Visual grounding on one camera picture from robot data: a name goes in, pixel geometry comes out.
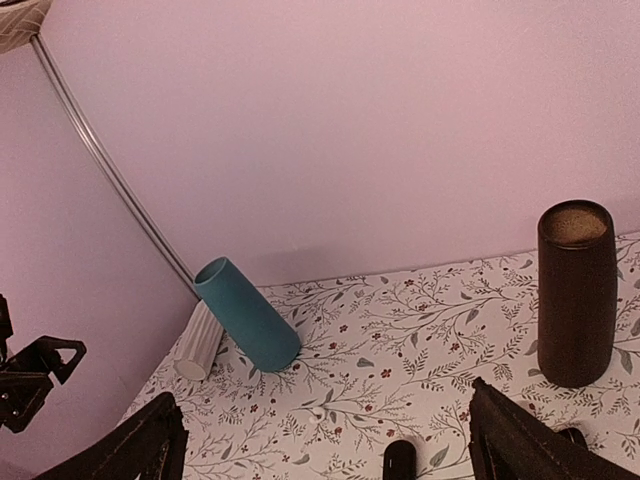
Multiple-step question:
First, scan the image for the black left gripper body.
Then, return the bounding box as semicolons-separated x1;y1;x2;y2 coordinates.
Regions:
1;370;53;434

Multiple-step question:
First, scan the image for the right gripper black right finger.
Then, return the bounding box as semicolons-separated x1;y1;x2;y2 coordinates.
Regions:
469;377;639;479

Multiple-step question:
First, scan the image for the black oval charging case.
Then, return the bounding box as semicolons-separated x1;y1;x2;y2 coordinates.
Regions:
382;439;417;480

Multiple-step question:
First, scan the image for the white earbud on cloth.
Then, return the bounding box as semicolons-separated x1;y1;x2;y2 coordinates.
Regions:
308;406;327;425

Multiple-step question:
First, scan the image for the clear plastic cup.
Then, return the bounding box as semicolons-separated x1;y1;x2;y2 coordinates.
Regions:
174;301;224;381

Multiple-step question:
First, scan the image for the dark brown tall cup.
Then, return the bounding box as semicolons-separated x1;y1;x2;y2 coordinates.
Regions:
537;199;618;388

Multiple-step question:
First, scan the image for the teal cup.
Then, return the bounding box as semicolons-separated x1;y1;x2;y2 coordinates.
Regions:
193;257;301;372

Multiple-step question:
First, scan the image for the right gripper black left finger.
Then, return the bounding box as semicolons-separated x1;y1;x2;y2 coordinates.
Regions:
38;392;188;479

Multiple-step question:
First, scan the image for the floral table cloth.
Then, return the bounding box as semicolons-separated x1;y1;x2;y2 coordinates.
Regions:
132;233;639;479

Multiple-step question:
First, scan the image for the left aluminium frame post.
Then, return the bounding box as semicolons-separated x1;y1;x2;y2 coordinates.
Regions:
30;34;198;298

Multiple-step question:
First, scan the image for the black case near brown cup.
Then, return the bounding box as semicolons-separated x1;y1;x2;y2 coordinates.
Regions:
558;427;588;449

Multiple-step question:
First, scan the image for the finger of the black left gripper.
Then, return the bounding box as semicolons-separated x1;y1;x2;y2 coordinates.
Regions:
7;336;87;385

